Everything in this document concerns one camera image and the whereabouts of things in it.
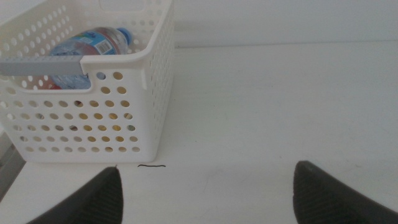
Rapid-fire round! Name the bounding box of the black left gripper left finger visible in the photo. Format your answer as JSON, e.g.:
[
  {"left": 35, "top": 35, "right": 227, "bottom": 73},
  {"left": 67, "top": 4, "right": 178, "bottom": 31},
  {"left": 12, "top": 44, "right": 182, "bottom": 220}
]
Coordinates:
[{"left": 25, "top": 166, "right": 124, "bottom": 224}]

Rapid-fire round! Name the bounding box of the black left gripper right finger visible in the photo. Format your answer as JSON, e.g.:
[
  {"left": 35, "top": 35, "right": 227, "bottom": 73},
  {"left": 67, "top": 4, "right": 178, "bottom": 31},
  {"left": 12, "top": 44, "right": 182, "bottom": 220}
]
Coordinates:
[{"left": 292, "top": 160, "right": 398, "bottom": 224}]

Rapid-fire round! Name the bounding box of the small water bottle blue cap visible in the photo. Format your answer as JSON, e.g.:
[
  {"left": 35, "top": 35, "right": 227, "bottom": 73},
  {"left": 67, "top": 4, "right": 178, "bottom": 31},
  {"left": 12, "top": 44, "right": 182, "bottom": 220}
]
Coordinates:
[{"left": 47, "top": 26, "right": 135, "bottom": 91}]

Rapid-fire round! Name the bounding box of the white perforated plastic basket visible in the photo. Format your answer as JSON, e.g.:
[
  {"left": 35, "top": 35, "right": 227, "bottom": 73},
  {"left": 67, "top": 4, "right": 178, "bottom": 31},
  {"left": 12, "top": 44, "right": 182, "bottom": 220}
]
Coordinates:
[{"left": 0, "top": 0, "right": 175, "bottom": 164}]

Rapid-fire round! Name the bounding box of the grey wall cable duct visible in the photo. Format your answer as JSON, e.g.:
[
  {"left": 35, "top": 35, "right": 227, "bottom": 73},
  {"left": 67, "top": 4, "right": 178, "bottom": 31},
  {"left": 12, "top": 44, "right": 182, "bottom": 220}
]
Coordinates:
[{"left": 173, "top": 21, "right": 398, "bottom": 49}]

